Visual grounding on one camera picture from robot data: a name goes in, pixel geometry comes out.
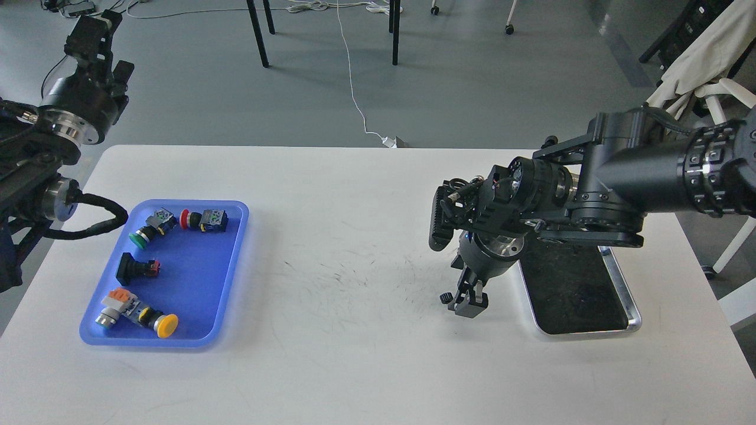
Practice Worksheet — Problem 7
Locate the silver metal tray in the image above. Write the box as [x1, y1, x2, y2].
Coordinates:
[519, 240, 642, 339]

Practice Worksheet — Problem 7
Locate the yellow push button switch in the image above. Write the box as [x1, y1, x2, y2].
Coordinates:
[130, 306, 179, 338]

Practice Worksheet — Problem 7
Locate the black table leg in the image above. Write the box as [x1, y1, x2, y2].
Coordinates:
[246, 0, 270, 69]
[389, 0, 402, 66]

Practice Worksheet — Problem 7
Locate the red push button switch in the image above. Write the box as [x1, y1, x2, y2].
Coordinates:
[178, 209, 229, 233]

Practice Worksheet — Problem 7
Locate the blue plastic tray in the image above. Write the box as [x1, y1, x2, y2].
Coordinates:
[79, 199, 249, 349]

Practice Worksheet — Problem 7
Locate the white floor cable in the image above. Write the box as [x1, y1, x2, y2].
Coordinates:
[287, 0, 403, 148]

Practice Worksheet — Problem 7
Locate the white chair frame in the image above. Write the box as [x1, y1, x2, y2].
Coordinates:
[700, 78, 756, 278]

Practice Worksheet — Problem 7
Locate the silver orange push button switch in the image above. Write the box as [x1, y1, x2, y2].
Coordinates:
[95, 287, 139, 330]

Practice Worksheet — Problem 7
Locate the green push button switch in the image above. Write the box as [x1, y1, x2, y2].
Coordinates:
[129, 208, 178, 250]

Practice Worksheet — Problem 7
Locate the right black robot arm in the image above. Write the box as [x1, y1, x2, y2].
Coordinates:
[429, 104, 755, 318]

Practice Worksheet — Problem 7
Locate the beige cloth on chair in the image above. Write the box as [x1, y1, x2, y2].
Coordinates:
[639, 1, 755, 113]

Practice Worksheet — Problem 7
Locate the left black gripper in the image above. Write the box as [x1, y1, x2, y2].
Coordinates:
[38, 9, 135, 145]

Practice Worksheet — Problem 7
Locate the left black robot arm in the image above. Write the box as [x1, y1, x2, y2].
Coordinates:
[1, 10, 134, 291]

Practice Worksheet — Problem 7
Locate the black floor cable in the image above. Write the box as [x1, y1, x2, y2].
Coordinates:
[37, 0, 131, 98]

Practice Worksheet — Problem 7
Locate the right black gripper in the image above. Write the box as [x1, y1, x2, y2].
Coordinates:
[450, 231, 526, 319]

